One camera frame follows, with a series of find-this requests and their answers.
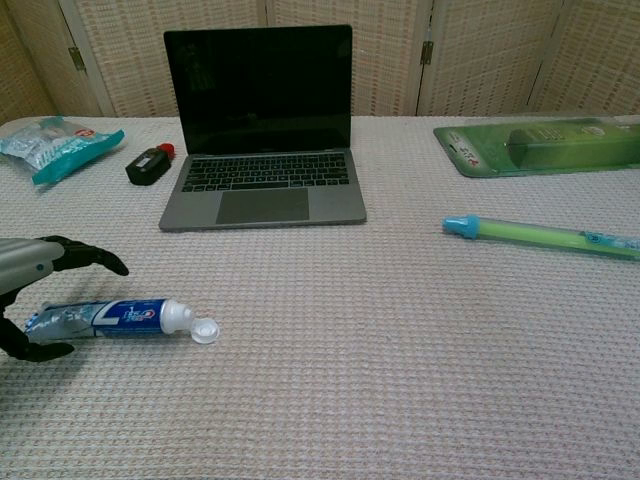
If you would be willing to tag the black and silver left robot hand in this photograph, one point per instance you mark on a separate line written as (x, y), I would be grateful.
(22, 262)

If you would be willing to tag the blue white toothpaste tube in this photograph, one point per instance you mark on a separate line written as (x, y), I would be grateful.
(130, 316)

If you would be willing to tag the black bottle with red cap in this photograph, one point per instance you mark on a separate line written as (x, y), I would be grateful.
(146, 167)

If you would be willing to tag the teal snack bag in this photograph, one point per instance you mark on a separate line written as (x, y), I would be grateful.
(55, 147)

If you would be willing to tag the brass screen hinge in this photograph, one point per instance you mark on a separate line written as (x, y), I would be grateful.
(426, 52)
(75, 57)

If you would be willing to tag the grey laptop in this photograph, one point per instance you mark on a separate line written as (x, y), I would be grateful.
(260, 150)

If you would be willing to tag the pink woven tablecloth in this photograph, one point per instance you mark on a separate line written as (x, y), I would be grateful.
(350, 350)

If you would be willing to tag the woven folding screen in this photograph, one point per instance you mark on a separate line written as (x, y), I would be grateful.
(390, 60)

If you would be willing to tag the green tool with blue end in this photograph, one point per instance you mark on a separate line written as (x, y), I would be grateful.
(530, 235)

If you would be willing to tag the green blister pack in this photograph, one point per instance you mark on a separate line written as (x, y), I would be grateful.
(530, 147)

